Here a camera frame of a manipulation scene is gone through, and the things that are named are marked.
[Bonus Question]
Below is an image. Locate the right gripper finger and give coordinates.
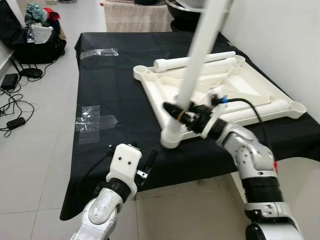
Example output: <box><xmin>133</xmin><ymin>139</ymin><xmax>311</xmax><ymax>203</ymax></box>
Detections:
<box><xmin>163</xmin><ymin>102</ymin><xmax>190</xmax><ymax>122</ymax></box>

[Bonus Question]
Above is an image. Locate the teal cloth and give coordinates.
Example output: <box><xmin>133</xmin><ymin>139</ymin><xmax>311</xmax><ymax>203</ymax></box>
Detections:
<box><xmin>25</xmin><ymin>2</ymin><xmax>48</xmax><ymax>26</ymax></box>

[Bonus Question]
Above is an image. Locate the clear tape strip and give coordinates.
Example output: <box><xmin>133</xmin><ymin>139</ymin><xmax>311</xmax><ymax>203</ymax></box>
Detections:
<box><xmin>79</xmin><ymin>48</ymin><xmax>120</xmax><ymax>59</ymax></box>

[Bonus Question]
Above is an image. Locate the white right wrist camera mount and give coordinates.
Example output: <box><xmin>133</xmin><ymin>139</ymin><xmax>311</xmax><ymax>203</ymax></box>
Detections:
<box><xmin>199</xmin><ymin>91</ymin><xmax>228</xmax><ymax>137</ymax></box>

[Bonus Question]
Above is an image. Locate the white plastic children table top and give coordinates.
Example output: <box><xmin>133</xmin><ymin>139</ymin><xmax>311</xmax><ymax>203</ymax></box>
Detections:
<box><xmin>132</xmin><ymin>54</ymin><xmax>307</xmax><ymax>150</ymax></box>

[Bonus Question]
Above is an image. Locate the small black power adapter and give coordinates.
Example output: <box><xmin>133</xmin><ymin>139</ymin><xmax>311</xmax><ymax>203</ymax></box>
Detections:
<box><xmin>6</xmin><ymin>117</ymin><xmax>27</xmax><ymax>130</ymax></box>

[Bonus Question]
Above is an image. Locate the black power brick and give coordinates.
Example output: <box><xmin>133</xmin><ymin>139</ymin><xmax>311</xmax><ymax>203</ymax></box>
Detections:
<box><xmin>1</xmin><ymin>73</ymin><xmax>20</xmax><ymax>91</ymax></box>

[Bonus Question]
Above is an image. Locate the black router with antennas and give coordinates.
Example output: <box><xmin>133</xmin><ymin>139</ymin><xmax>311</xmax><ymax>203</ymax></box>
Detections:
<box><xmin>10</xmin><ymin>55</ymin><xmax>45</xmax><ymax>80</ymax></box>

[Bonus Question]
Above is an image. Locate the black open suitcase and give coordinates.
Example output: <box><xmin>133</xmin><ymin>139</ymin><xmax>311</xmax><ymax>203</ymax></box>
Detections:
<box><xmin>0</xmin><ymin>0</ymin><xmax>67</xmax><ymax>65</ymax></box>

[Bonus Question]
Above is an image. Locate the red cloth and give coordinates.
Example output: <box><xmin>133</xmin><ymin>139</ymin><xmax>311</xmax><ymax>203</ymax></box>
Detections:
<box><xmin>44</xmin><ymin>6</ymin><xmax>62</xmax><ymax>22</ymax></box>

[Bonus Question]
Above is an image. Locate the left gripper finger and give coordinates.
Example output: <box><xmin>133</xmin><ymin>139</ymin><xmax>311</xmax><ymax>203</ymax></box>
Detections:
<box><xmin>144</xmin><ymin>150</ymin><xmax>159</xmax><ymax>173</ymax></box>

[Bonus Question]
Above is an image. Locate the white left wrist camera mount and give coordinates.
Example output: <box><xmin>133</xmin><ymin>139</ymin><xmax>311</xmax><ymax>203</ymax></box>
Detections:
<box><xmin>106</xmin><ymin>143</ymin><xmax>143</xmax><ymax>196</ymax></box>

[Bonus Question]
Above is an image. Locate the beige cloth covered bench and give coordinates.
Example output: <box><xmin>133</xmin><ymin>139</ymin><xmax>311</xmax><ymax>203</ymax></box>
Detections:
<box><xmin>102</xmin><ymin>0</ymin><xmax>176</xmax><ymax>33</ymax></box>

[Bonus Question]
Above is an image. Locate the clear plastic bag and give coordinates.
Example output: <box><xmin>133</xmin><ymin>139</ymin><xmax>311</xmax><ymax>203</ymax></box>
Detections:
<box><xmin>27</xmin><ymin>24</ymin><xmax>53</xmax><ymax>45</ymax></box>

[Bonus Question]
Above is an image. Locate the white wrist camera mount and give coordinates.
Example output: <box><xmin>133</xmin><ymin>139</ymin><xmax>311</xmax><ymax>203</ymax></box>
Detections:
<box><xmin>106</xmin><ymin>143</ymin><xmax>143</xmax><ymax>196</ymax></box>
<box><xmin>199</xmin><ymin>91</ymin><xmax>228</xmax><ymax>137</ymax></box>

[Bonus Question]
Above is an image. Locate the black round bowl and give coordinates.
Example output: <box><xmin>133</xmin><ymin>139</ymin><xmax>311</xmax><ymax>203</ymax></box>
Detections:
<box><xmin>165</xmin><ymin>0</ymin><xmax>206</xmax><ymax>32</ymax></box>

